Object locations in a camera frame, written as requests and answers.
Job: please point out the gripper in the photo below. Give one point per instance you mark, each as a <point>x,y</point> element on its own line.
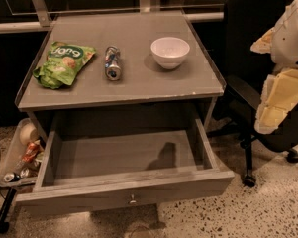
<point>291,46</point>

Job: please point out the grey top drawer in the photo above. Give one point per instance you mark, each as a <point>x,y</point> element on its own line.
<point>85,172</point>

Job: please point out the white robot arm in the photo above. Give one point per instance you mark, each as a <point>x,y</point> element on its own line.
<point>281,41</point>

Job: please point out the grey drawer cabinet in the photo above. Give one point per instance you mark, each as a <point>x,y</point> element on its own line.
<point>142,80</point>

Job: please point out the black office chair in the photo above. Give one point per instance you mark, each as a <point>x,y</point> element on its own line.
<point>245,72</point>

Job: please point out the white bowl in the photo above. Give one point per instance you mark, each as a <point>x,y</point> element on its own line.
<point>169,52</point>

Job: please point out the metal railing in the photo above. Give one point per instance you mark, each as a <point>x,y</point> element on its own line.
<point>17,16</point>

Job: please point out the crushed soda can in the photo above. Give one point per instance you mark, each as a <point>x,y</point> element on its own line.
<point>112,63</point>

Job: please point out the green snack bag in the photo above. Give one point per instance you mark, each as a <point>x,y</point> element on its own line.
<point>64,62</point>

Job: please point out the red soda can in bin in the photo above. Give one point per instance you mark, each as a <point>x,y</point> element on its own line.
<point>31,151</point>

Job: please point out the white cup in bin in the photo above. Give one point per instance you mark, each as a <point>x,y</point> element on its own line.
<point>28,134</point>

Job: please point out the clear plastic side bin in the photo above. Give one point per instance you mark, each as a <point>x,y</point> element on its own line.
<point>13,160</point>

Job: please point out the dark soda can in bin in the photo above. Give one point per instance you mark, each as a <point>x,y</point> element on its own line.
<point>11,177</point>

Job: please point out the black stand leg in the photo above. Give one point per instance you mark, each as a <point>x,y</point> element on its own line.
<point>4,210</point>

